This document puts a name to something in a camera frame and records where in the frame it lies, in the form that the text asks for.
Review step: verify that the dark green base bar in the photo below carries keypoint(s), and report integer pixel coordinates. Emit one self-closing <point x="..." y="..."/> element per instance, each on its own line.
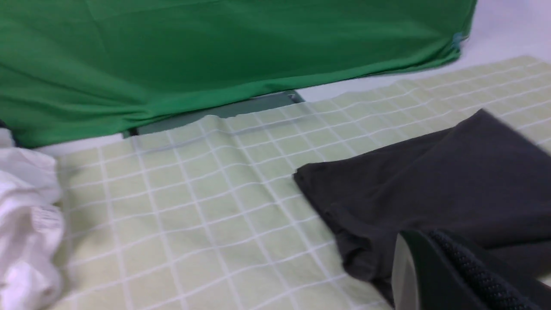
<point x="251" y="105"/>

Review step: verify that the crumpled white garment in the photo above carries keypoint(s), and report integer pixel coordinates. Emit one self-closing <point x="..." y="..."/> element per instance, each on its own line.
<point x="31" y="227"/>

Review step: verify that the light green checkered tablecloth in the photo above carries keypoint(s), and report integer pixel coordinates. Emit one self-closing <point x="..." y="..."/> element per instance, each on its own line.
<point x="207" y="216"/>

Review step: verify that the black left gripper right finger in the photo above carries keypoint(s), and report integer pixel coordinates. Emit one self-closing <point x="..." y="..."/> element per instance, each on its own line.
<point x="497" y="284"/>

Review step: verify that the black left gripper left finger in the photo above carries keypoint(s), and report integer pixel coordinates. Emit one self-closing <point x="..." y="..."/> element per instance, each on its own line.
<point x="423" y="278"/>

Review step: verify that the green backdrop cloth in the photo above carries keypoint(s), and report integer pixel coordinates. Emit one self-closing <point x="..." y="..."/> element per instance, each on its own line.
<point x="76" y="69"/>

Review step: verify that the dark gray long-sleeve top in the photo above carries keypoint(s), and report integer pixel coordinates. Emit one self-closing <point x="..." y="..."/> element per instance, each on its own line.
<point x="480" y="179"/>

